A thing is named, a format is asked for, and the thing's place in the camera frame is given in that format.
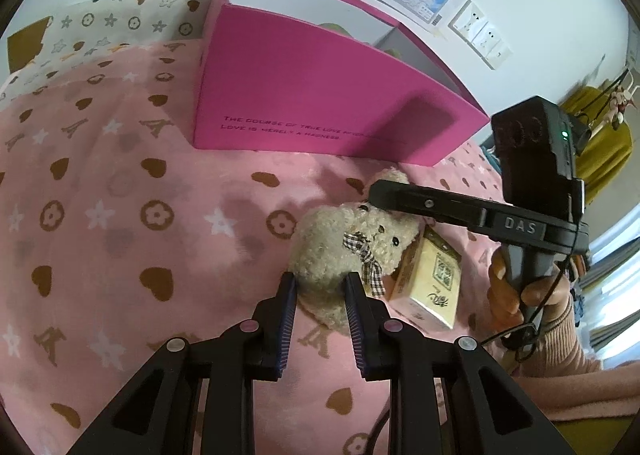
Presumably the beige plush bear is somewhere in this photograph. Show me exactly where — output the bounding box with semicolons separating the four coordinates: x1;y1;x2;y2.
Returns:
288;195;421;336

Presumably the pink sleeved forearm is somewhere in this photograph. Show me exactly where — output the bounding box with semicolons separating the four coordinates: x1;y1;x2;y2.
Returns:
514;296;639;421

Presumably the person's right hand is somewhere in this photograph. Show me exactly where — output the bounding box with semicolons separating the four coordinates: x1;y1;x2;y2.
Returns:
487;249;572;333

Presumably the yellow tissue pack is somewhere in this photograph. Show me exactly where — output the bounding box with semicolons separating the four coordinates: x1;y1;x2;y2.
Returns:
388;225;462;333

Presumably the yellow hanging garment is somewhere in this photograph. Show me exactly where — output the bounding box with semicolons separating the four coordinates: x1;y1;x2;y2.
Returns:
562;86;634;204

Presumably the pink patterned bed sheet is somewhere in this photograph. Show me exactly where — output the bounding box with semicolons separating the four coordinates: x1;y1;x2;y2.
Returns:
1;41;382;454

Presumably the pink cardboard box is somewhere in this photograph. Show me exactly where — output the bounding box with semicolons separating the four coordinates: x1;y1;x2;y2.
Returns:
193;0;488;166

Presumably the white patterned pillow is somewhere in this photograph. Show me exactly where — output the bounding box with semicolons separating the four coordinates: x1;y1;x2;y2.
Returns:
1;0;210;106

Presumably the brown wooden headboard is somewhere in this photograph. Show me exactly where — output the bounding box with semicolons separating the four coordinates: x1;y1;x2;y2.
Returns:
8;16;52;74

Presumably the black cable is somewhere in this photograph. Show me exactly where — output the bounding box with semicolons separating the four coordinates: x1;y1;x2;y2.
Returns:
479;218;584;361

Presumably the white wall socket panel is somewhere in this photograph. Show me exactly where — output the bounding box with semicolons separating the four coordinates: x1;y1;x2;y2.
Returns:
448;0;512;70

